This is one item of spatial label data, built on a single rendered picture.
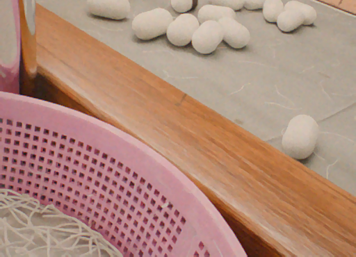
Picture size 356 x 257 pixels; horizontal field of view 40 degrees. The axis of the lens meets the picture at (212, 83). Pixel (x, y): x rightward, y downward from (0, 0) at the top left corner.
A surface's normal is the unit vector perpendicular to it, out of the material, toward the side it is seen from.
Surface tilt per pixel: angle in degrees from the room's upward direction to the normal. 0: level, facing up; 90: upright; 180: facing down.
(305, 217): 0
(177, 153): 0
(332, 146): 0
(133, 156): 75
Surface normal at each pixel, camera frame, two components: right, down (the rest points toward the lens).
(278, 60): 0.15, -0.87
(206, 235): -0.80, -0.13
